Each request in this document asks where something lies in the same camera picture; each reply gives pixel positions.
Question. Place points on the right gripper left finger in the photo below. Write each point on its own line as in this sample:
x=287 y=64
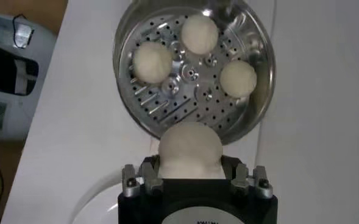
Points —
x=145 y=179

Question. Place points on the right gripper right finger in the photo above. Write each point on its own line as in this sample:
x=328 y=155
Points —
x=249 y=181

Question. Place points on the white steamed baozi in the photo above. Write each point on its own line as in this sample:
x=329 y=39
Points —
x=238 y=78
x=153 y=62
x=189 y=149
x=200 y=34

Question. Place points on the perforated stainless steel steamer basket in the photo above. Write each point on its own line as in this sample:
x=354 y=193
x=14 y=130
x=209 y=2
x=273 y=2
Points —
x=194 y=79

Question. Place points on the round white plate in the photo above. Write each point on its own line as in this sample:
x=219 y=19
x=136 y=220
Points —
x=100 y=210

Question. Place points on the white electronic device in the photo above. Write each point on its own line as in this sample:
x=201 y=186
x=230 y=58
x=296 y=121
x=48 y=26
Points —
x=2 y=73

